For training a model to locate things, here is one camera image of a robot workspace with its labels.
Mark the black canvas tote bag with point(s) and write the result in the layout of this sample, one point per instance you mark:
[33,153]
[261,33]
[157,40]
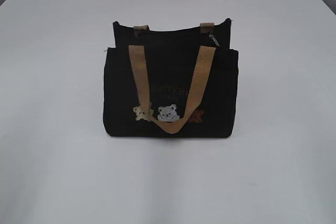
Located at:
[170,62]

